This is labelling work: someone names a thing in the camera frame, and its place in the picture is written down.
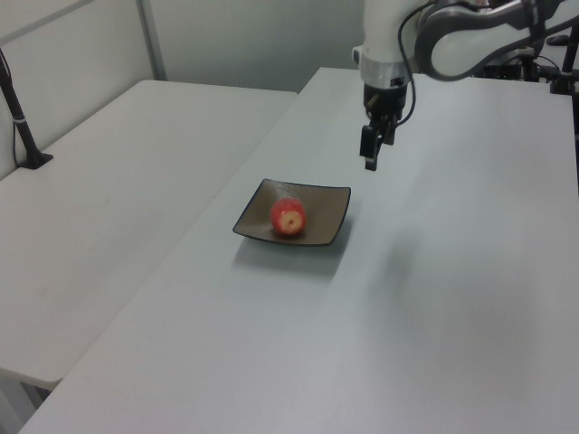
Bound black camera stand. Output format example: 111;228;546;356
548;25;579;96

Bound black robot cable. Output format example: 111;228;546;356
396;0;453;127

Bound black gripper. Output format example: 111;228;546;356
359;82;409;173

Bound dark electronics equipment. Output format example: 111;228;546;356
482;44;554;83

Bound red apple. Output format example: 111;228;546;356
270;196;308;239

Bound square brown ceramic plate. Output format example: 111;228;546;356
232;177;353;248

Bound black pole with foot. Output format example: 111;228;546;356
0;46;54;171

